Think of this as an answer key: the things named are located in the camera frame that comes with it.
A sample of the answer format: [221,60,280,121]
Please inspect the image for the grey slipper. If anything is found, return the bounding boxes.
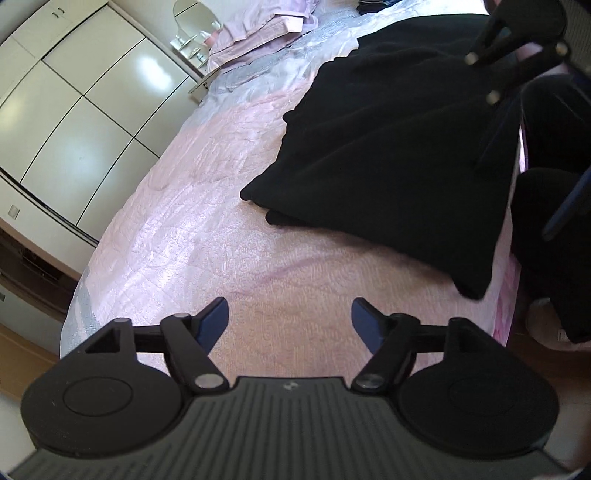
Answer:
[526,298,578,344]

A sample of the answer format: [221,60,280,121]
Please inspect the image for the white bedside table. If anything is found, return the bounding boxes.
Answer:
[187,65,220,104]

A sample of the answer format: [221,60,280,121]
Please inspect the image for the bed with pink-blue blanket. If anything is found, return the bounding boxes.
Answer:
[60,0,525,370]

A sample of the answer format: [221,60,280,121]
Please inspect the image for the small shiny rack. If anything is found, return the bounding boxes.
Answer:
[169,32,214,65]

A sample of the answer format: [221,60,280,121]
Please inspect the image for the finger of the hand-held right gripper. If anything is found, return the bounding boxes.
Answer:
[541,168,591,241]
[465,21,571,169]

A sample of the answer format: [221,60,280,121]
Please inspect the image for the oval table mirror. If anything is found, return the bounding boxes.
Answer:
[173,0,221,35]

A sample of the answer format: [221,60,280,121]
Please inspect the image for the person's black trousers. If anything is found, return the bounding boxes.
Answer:
[510,74,591,344]

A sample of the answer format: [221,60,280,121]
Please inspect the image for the lilac pillow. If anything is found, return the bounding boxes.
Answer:
[231,0,320,35]
[206,18,296,71]

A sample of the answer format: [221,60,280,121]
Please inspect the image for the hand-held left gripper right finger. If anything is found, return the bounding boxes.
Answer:
[352,298,497,393]

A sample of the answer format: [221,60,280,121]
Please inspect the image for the white glossy wardrobe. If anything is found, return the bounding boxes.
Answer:
[0,0,204,245]

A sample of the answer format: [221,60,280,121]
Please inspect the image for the large dark garment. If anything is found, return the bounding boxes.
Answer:
[240,11,525,301]

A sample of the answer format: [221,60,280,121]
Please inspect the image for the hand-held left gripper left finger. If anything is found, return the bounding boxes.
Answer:
[85,298,230,394]

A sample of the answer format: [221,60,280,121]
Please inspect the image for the dark wooden cabinet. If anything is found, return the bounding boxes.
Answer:
[0,226,81,319]

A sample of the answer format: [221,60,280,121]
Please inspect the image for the pink floral bed sheet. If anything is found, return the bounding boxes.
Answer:
[492,115,529,347]

